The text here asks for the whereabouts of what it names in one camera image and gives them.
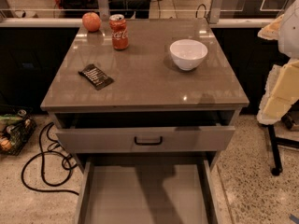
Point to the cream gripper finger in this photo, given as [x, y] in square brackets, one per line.
[270, 31]
[281, 92]

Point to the dark chocolate rxbar wrapper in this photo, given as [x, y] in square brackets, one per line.
[96, 76]

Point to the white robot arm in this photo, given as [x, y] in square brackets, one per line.
[288, 34]

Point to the grey drawer cabinet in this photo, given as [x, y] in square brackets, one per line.
[149, 90]

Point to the grey open middle drawer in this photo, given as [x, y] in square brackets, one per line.
[155, 192]

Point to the grey top drawer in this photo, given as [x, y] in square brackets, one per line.
[121, 140]

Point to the black stand leg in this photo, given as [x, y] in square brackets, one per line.
[275, 143]

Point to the white ceramic bowl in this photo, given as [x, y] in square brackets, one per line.
[187, 54]

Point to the red coca-cola can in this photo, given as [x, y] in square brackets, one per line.
[119, 32]

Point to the red apple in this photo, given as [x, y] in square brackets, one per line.
[91, 21]

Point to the black office chair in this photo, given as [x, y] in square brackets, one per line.
[73, 8]

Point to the metal railing post right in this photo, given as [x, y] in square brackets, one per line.
[215, 11]

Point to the metal railing post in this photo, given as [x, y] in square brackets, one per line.
[103, 7]
[215, 11]

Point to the black drawer handle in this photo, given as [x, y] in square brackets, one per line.
[148, 142]

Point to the metal railing post left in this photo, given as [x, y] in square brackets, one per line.
[103, 7]

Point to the black wire basket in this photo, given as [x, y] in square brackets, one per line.
[16, 128]

